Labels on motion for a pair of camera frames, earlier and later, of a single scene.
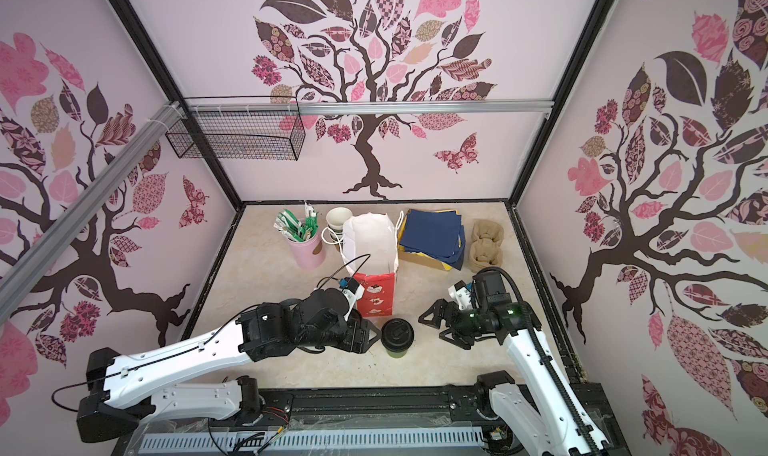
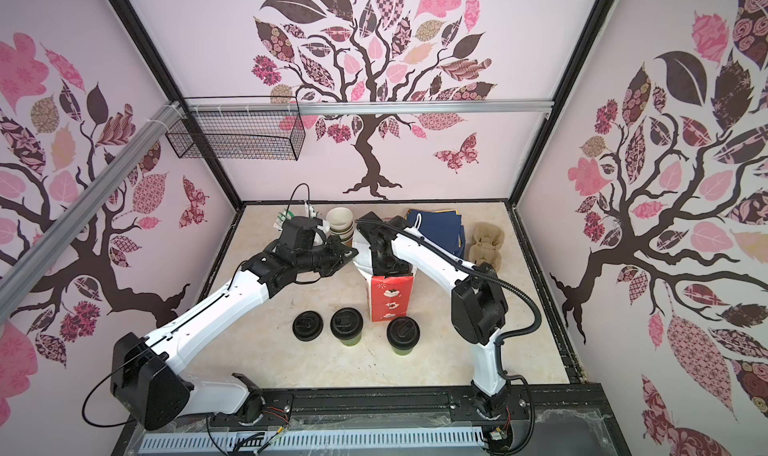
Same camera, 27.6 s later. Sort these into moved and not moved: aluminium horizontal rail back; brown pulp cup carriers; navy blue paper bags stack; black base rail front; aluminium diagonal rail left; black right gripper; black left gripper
Moved: black left gripper; black right gripper
Not moved: brown pulp cup carriers; navy blue paper bags stack; black base rail front; aluminium horizontal rail back; aluminium diagonal rail left
